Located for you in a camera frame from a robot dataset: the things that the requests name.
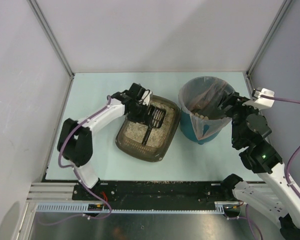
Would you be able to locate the black litter scoop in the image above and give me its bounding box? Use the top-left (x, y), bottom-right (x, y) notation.
top-left (141, 105), bottom-right (167, 146)

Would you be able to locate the clear plastic bin liner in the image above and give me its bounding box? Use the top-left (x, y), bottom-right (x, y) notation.
top-left (178, 75), bottom-right (236, 141)

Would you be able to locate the blue trash bin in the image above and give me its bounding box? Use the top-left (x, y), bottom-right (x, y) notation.
top-left (179, 76), bottom-right (236, 145)

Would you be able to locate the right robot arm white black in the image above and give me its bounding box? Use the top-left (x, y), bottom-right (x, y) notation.
top-left (218, 88), bottom-right (300, 240)

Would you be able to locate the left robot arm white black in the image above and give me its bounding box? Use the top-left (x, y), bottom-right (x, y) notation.
top-left (57, 83), bottom-right (153, 189)

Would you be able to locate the brown litter box tray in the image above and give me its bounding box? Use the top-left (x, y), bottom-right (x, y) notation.
top-left (115, 95), bottom-right (181, 163)

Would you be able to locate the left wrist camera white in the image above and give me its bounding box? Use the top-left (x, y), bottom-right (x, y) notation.
top-left (142, 93), bottom-right (152, 106)

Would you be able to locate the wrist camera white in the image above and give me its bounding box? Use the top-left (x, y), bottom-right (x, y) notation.
top-left (142, 93), bottom-right (152, 106)
top-left (242, 88), bottom-right (275, 110)

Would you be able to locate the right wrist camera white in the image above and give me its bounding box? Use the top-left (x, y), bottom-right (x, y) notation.
top-left (242, 88), bottom-right (275, 110)

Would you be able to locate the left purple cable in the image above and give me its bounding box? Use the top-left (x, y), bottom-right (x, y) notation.
top-left (57, 94), bottom-right (113, 198)

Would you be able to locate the purple cable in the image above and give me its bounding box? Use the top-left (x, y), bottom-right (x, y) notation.
top-left (261, 94), bottom-right (300, 198)
top-left (57, 94), bottom-right (113, 198)

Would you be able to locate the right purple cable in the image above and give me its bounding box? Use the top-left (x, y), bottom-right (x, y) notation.
top-left (261, 94), bottom-right (300, 198)

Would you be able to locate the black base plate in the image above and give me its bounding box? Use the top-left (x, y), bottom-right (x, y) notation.
top-left (72, 180), bottom-right (242, 207)

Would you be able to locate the grey slotted cable duct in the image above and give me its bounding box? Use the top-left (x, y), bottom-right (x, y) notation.
top-left (36, 201), bottom-right (240, 214)

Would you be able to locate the right aluminium frame post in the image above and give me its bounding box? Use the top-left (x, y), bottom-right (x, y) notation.
top-left (246, 0), bottom-right (295, 76)

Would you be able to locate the aluminium frame post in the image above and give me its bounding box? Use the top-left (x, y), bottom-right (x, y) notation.
top-left (246, 0), bottom-right (295, 76)
top-left (27, 0), bottom-right (74, 79)

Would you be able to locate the left aluminium frame post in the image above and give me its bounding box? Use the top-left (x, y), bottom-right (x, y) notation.
top-left (27, 0), bottom-right (74, 79)

